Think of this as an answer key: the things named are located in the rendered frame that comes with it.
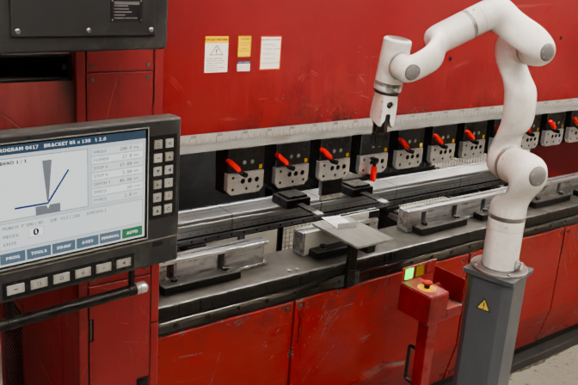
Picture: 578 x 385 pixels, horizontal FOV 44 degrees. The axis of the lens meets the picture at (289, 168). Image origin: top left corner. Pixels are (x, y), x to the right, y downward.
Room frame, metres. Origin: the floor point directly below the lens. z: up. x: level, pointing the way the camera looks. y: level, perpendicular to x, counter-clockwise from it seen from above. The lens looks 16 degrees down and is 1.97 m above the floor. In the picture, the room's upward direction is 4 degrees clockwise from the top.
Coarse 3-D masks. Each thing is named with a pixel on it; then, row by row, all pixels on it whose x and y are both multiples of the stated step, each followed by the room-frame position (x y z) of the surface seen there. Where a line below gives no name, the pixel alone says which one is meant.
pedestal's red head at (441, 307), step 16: (432, 272) 2.72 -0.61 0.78; (448, 272) 2.68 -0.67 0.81; (400, 288) 2.61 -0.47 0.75; (416, 288) 2.57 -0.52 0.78; (448, 288) 2.67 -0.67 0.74; (400, 304) 2.60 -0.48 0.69; (416, 304) 2.54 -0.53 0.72; (432, 304) 2.50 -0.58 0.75; (448, 304) 2.60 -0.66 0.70; (416, 320) 2.53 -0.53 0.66; (432, 320) 2.50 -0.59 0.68
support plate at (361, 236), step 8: (312, 224) 2.61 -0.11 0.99; (320, 224) 2.60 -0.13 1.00; (328, 224) 2.61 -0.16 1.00; (360, 224) 2.63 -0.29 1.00; (328, 232) 2.54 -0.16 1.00; (336, 232) 2.53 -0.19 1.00; (344, 232) 2.54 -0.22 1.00; (352, 232) 2.54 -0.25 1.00; (360, 232) 2.55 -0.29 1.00; (368, 232) 2.56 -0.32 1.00; (376, 232) 2.56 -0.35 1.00; (344, 240) 2.46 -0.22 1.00; (352, 240) 2.46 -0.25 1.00; (360, 240) 2.47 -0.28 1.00; (368, 240) 2.48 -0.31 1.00; (376, 240) 2.48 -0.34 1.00; (384, 240) 2.49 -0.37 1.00; (392, 240) 2.51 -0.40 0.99
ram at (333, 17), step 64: (192, 0) 2.25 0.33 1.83; (256, 0) 2.40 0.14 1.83; (320, 0) 2.56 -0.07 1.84; (384, 0) 2.74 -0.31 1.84; (448, 0) 2.95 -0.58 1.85; (512, 0) 3.19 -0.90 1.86; (576, 0) 3.48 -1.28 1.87; (192, 64) 2.26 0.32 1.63; (256, 64) 2.41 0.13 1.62; (320, 64) 2.57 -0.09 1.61; (448, 64) 2.98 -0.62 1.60; (576, 64) 3.54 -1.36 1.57; (192, 128) 2.26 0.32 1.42; (256, 128) 2.42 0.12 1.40
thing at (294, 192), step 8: (280, 192) 2.85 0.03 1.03; (288, 192) 2.86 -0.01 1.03; (296, 192) 2.87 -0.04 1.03; (272, 200) 2.87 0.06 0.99; (280, 200) 2.83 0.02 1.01; (288, 200) 2.80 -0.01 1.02; (296, 200) 2.82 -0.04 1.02; (304, 200) 2.84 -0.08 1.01; (288, 208) 2.79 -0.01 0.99; (304, 208) 2.77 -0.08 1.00; (312, 208) 2.77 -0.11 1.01; (320, 216) 2.70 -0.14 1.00
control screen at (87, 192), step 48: (48, 144) 1.42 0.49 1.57; (96, 144) 1.49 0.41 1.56; (144, 144) 1.57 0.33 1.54; (0, 192) 1.35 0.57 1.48; (48, 192) 1.42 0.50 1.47; (96, 192) 1.49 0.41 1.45; (144, 192) 1.58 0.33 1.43; (0, 240) 1.35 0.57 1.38; (48, 240) 1.42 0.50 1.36; (96, 240) 1.49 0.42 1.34
